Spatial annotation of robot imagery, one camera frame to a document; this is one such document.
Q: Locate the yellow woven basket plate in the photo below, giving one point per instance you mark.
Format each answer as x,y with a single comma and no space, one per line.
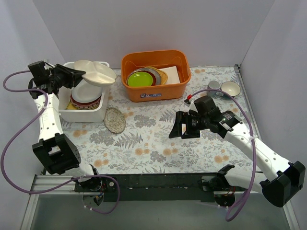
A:
163,77

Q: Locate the small patterned mug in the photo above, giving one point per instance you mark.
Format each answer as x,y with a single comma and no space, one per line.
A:
214,89

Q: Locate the speckled oval dish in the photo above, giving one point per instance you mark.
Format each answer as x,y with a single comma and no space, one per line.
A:
114,120

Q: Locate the orange plastic bin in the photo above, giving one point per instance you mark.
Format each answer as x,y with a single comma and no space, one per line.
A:
159,59

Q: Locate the yellow bamboo mat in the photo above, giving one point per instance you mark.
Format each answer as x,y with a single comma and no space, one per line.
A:
70,106

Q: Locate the floral table mat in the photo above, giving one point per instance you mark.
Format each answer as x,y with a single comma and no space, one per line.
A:
144,145

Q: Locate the grey rimmed plate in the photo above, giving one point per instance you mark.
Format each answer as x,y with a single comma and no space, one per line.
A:
152,72

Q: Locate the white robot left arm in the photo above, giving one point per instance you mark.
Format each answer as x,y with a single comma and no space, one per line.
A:
54,149

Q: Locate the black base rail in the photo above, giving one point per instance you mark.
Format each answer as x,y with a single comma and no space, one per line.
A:
160,187

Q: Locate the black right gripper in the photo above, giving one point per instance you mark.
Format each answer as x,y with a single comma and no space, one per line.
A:
186,124

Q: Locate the white round plate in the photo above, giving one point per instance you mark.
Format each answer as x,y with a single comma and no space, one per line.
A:
85,92

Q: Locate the red round plate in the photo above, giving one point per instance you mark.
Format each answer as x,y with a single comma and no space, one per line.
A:
96,101

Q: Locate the white square plate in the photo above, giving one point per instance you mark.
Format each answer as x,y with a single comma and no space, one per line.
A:
172,74

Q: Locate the green rimmed bowl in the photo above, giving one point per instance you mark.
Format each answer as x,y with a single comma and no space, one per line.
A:
231,88

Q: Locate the pink polka dot plate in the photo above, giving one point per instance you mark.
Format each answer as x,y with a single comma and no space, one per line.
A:
86,107

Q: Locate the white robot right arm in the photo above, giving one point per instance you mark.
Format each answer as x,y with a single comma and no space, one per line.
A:
279,179

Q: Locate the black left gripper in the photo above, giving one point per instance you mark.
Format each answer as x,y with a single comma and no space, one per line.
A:
61,76

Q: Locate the white plastic bin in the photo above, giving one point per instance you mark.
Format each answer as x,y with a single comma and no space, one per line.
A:
82,116

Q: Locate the cream divided plate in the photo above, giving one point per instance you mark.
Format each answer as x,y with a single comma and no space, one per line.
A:
96,74

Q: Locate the lime green plate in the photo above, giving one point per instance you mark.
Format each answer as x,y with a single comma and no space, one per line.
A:
140,79

